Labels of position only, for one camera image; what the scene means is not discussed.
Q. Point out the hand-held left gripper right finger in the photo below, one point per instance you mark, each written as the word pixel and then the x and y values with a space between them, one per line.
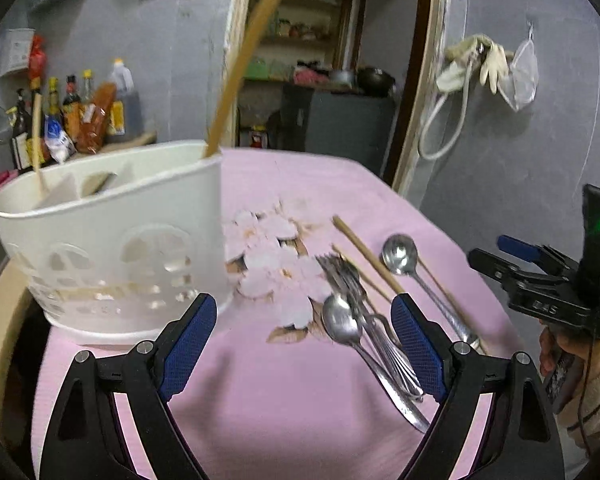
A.
pixel 415 345

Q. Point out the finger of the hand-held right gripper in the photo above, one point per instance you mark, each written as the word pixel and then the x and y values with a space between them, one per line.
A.
pixel 515 248
pixel 490 266

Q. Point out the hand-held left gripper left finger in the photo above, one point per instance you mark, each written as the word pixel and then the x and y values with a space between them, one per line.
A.
pixel 192 345

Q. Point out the small steel spoon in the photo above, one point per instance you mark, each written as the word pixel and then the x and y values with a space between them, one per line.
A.
pixel 341 320

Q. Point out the steel fork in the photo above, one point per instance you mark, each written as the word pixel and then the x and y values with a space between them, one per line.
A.
pixel 336 272
pixel 354 280

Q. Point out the large steel spoon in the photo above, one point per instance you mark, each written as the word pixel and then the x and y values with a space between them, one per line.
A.
pixel 400 255

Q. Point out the white plastic utensil basket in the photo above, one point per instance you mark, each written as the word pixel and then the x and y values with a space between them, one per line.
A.
pixel 105 220

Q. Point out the person's right hand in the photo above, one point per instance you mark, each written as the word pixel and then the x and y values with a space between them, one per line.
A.
pixel 548 355

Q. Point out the pink floral tablecloth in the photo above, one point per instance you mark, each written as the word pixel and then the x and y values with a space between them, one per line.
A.
pixel 280 410

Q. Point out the white mesh bag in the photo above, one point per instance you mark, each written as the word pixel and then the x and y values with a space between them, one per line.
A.
pixel 522 75

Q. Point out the cream rubber glove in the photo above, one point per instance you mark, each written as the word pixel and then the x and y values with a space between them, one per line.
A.
pixel 495 67
pixel 455 65

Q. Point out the grey cabinet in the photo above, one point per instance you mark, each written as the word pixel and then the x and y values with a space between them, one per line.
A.
pixel 337 120

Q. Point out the black pot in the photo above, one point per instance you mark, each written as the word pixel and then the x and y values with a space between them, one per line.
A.
pixel 375 82

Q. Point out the small red container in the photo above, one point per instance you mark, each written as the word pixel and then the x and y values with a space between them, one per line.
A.
pixel 258 138

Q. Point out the steel pot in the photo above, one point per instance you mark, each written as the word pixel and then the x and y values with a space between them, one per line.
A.
pixel 342 79

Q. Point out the orange snack packet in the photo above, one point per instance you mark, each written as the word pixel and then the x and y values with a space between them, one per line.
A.
pixel 95 120

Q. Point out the blue white plastic bag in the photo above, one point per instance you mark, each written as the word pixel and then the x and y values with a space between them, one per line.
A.
pixel 57 140

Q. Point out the pink soap box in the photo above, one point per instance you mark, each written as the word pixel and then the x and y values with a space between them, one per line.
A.
pixel 4 178

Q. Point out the pink cloth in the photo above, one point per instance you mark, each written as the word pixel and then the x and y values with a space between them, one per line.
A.
pixel 310 76

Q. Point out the large oil jug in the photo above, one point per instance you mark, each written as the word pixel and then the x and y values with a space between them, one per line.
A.
pixel 125 90

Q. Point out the black-cap sauce bottle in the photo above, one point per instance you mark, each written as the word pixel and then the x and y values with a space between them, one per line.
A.
pixel 71 102

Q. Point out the dark pump bottle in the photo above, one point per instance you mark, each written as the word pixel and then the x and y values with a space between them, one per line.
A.
pixel 20 135

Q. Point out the dark gold-neck sauce bottle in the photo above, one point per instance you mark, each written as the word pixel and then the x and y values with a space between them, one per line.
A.
pixel 55 102

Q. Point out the yellow-cap sauce bottle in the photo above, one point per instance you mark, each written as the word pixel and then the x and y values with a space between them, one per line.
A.
pixel 87 85

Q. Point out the green box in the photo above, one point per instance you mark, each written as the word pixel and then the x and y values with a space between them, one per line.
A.
pixel 262 69

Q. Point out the wooden shelf unit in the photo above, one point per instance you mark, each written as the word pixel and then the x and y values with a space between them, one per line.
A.
pixel 305 42

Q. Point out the red plastic bag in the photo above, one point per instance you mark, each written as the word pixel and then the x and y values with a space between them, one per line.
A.
pixel 37 60

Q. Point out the wooden door frame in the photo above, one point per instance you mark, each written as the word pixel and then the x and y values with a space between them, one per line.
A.
pixel 430 60

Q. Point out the white wall box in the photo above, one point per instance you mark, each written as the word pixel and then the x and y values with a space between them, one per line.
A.
pixel 16 50

